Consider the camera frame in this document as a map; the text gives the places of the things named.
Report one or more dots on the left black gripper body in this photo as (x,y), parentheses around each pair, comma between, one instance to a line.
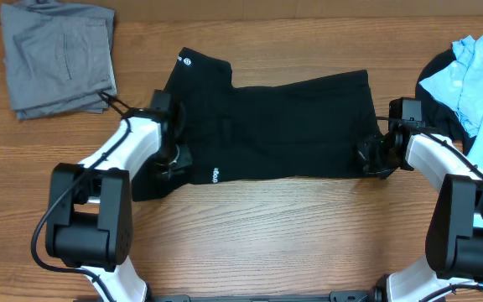
(164,161)

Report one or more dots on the black polo shirt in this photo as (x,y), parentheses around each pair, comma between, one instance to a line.
(308,128)

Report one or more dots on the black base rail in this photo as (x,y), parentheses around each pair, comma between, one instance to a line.
(335,296)

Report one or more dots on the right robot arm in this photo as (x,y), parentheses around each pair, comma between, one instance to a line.
(453,257)

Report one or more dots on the folded grey trousers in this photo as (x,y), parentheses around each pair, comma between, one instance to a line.
(58,57)

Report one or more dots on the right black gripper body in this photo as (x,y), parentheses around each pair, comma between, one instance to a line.
(372,153)

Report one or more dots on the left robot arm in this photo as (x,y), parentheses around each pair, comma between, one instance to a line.
(88,223)

